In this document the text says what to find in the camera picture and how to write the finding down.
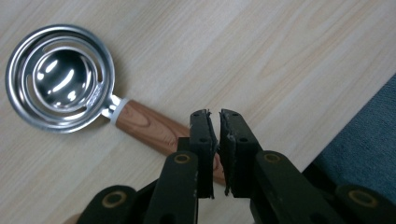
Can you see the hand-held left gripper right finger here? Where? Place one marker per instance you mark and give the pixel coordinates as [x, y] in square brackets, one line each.
[239, 155]

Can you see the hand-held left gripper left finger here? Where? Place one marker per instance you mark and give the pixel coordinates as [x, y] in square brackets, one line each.
[201, 155]

